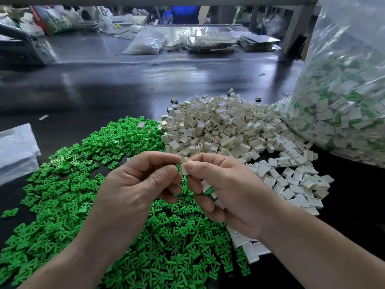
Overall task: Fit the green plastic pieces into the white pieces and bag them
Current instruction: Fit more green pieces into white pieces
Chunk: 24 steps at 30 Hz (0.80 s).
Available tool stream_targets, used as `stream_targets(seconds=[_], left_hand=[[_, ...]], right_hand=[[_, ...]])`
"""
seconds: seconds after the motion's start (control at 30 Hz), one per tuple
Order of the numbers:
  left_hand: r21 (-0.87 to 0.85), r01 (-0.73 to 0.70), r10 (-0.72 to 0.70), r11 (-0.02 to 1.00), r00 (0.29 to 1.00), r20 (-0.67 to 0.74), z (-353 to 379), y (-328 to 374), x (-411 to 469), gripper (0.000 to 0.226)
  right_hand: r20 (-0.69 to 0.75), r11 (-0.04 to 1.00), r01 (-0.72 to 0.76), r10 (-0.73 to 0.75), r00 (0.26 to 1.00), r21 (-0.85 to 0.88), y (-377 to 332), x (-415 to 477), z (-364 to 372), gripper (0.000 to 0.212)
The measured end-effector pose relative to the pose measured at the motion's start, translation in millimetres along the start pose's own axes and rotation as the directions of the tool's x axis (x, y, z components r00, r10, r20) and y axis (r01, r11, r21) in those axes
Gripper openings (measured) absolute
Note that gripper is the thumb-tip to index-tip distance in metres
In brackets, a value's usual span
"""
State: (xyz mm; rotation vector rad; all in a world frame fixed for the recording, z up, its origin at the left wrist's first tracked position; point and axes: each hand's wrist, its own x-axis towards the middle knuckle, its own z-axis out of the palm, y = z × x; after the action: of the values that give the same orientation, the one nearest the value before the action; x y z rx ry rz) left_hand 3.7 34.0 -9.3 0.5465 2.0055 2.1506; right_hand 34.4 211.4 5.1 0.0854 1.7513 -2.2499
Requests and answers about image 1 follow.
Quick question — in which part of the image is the person's left hand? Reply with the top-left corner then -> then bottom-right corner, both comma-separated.
87,151 -> 183,256

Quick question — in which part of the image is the person's right hand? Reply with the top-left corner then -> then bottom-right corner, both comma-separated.
182,153 -> 288,240

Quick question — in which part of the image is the pile of white plastic caps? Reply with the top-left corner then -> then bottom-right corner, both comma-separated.
160,92 -> 335,264

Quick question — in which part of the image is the pile of green plastic clips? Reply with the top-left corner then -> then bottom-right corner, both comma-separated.
0,116 -> 251,289

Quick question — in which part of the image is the clear plastic bag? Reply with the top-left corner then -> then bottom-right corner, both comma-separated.
276,0 -> 385,168

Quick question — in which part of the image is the person's left forearm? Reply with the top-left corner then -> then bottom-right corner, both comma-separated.
19,228 -> 121,289

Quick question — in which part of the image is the person's right forearm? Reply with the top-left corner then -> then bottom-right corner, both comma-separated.
261,208 -> 385,289

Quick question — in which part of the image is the small clear bag of parts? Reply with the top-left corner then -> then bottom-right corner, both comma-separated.
123,32 -> 166,55

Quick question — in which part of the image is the stack of clear flat bags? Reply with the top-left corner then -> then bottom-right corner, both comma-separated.
0,123 -> 42,187

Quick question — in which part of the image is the dark flat tray stack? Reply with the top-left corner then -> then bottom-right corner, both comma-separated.
239,34 -> 280,53

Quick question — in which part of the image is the blue crate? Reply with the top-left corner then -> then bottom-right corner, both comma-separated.
165,6 -> 201,24

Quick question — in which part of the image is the grey heat sealer machine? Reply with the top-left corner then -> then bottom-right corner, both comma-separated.
0,22 -> 56,65

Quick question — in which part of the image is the grey metal horizontal bar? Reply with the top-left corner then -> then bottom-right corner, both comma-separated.
0,0 -> 318,6

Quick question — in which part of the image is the grey metal slanted post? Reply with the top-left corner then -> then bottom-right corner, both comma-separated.
280,0 -> 320,57

